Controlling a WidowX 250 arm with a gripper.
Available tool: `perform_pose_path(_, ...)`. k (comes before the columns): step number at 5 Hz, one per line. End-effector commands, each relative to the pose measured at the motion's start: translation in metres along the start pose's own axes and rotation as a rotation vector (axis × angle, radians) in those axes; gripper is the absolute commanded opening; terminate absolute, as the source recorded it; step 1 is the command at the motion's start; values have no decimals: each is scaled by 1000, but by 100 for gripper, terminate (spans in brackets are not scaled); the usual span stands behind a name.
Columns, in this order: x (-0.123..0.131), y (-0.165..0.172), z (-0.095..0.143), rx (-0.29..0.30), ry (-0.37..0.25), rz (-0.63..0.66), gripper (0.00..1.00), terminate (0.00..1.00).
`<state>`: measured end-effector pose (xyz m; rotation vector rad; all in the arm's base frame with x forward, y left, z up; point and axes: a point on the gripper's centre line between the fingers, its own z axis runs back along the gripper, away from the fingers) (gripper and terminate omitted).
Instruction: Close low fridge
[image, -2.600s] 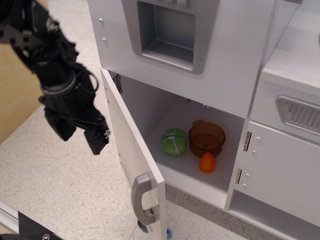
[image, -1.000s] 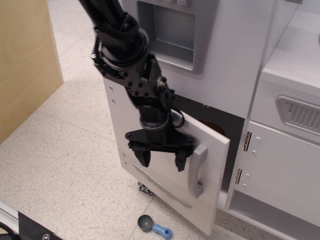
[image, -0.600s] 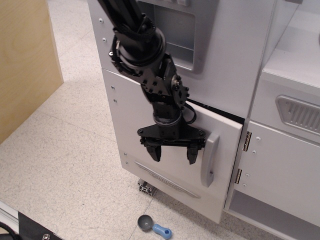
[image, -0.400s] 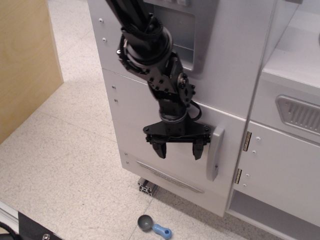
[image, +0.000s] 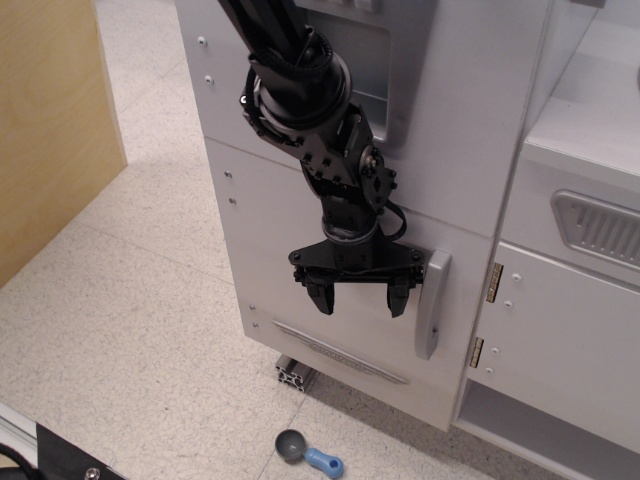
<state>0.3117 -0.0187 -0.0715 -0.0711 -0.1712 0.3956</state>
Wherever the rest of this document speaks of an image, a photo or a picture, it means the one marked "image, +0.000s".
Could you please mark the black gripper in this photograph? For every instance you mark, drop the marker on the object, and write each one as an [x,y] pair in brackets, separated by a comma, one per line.
[377,260]

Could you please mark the white low fridge door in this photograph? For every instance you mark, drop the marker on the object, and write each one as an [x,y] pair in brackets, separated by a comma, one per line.
[267,211]

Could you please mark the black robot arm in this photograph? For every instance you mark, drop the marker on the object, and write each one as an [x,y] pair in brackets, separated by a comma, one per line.
[298,98]

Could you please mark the white toy kitchen fridge cabinet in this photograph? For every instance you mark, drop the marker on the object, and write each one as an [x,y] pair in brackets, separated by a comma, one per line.
[481,67]

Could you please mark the aluminium extrusion foot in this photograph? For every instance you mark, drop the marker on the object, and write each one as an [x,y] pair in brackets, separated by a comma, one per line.
[295,374]

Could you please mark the lower oven door hinge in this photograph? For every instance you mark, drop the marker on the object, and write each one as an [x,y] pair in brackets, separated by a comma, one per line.
[476,352]

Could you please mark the oven door hinge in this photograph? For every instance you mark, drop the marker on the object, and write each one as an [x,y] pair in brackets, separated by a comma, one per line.
[476,352]
[494,282]

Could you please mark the upper oven door hinge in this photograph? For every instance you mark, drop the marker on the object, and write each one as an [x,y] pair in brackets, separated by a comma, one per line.
[494,282]

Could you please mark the grey blue toy scoop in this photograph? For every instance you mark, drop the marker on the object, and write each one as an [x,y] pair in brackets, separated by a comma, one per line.
[290,445]

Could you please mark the white oven cabinet door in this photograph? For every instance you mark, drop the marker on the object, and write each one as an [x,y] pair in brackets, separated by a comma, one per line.
[563,342]

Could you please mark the grey ice dispenser recess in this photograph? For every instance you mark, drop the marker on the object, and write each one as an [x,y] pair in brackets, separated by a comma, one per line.
[383,44]

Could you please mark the grey vent panel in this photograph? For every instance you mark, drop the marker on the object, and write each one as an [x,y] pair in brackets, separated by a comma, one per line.
[597,228]

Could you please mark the wooden panel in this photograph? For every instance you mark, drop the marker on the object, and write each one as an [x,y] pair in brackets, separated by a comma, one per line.
[60,140]

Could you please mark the grey fridge door handle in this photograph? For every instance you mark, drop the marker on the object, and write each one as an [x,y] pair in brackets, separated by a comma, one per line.
[426,330]

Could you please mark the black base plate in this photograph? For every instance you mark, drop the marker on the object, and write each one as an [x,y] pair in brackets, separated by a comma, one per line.
[57,459]

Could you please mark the aluminium rail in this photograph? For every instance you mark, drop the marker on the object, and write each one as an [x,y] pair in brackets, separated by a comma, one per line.
[19,433]

